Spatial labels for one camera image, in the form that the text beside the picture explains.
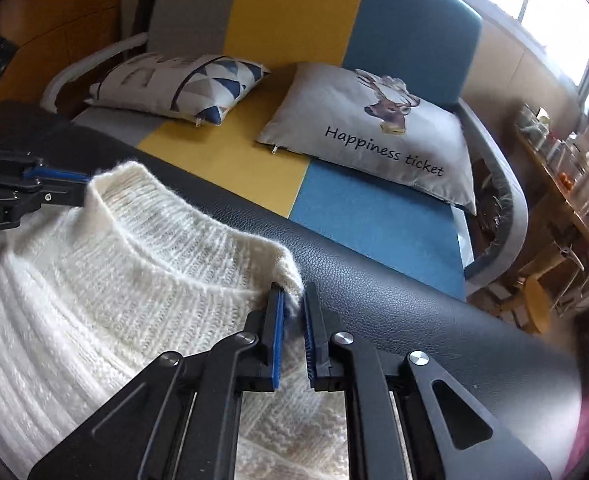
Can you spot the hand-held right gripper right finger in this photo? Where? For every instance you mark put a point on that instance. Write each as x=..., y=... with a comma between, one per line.
x=312, y=355

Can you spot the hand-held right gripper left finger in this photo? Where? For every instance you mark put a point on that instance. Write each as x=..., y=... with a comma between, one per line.
x=276, y=350

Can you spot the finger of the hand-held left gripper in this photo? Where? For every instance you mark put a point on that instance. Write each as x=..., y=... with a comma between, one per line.
x=62, y=195
x=57, y=175

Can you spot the cream knit sweater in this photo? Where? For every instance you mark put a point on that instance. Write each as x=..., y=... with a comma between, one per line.
x=99, y=285

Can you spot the blue yellow grey sofa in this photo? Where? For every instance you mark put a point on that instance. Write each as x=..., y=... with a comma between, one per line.
x=374, y=225

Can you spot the triangle pattern pillow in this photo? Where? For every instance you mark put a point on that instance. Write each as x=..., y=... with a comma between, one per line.
x=174, y=80

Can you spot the small wooden chair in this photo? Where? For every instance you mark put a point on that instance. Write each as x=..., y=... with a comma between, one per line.
x=534, y=300

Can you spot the grey deer print pillow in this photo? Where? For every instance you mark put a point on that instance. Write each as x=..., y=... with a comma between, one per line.
x=334, y=110

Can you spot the wooden side table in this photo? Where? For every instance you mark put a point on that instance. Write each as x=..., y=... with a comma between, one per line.
x=549, y=175

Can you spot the row of jars and bottles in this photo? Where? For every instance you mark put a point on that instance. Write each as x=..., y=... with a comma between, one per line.
x=534, y=125

